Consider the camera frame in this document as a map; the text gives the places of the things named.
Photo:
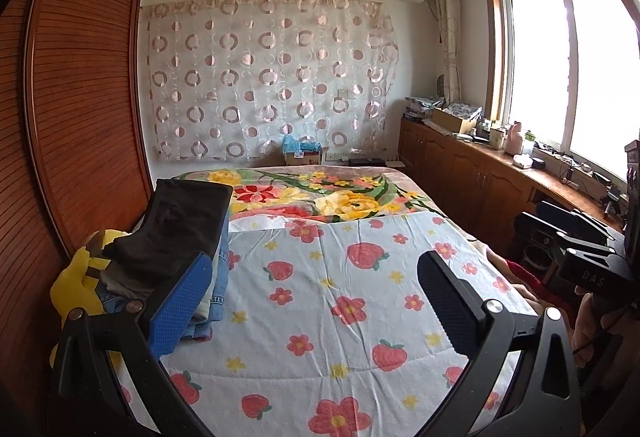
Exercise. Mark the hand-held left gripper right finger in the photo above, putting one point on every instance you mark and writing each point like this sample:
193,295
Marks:
450,302

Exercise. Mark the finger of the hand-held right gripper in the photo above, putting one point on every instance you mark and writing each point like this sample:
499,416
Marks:
540,229
575,219

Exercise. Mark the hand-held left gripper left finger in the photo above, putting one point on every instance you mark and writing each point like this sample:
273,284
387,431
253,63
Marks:
180,302

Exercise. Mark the black pants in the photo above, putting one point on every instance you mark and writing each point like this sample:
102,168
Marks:
175,227

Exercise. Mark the grey-green folded pants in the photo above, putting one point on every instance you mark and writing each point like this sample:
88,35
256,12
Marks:
125,287

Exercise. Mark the person's right hand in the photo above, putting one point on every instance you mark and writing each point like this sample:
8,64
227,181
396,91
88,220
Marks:
590,322

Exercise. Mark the folded blue jeans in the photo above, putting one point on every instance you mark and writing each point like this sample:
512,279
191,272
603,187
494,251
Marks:
215,282

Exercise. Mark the red blanket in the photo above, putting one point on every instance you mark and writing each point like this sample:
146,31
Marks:
522,277

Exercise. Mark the small black box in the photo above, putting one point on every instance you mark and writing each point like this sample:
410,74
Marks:
538,163

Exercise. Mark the white tissue box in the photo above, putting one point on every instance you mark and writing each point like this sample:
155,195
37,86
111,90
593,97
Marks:
522,161

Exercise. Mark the green-capped bottle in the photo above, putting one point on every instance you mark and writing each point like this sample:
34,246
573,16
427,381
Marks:
529,144

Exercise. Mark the pink bottle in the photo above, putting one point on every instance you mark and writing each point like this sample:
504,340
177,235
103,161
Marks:
514,139

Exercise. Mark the long wooden cabinet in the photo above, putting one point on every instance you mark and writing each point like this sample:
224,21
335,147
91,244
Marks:
465,172

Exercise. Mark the yellow plush toy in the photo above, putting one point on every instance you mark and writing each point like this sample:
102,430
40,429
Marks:
75,282

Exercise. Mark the white flower-print quilt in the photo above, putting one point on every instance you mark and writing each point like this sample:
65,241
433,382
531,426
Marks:
325,332

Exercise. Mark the open cardboard box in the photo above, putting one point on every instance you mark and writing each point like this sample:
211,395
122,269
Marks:
452,121

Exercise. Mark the floral patterned bundle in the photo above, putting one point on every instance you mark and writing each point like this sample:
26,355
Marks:
462,109

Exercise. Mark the window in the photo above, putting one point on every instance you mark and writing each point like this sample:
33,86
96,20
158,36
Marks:
540,67

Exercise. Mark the black flat box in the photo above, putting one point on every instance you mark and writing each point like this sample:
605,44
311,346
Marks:
366,161

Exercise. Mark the pile of books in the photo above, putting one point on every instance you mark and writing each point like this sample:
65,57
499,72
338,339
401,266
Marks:
420,109

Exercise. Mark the floral plush blanket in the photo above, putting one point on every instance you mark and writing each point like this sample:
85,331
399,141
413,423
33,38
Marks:
310,192

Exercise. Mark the small cardboard box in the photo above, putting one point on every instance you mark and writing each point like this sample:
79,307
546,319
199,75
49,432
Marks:
305,159

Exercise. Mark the blue plastic bag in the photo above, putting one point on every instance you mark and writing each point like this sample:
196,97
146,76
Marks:
297,144

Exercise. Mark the beige window curtain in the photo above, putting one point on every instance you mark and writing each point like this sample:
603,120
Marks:
446,27

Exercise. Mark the wooden slatted wardrobe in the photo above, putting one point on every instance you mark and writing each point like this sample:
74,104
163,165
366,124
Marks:
85,92

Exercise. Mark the circle-patterned sheer curtain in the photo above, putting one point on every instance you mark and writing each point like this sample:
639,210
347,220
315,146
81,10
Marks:
270,77

